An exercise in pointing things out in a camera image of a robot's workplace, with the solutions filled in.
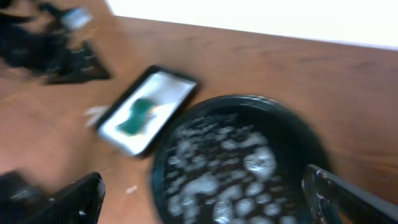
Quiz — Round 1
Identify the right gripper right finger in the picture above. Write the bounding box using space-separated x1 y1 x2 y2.
302 164 397 223

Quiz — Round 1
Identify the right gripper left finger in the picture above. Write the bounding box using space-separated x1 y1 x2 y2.
20 172 106 224

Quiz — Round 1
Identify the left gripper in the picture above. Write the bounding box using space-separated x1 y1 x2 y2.
1 19 111 85

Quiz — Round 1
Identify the green sponge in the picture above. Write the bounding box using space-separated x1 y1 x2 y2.
116 98 159 136

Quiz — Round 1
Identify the black rectangular soap tray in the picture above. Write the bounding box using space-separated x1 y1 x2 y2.
95 65 200 157

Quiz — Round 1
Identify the black round tray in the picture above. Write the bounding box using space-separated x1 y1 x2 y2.
151 95 330 223

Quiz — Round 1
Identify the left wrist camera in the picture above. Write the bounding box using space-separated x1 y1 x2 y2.
60 7 93 32

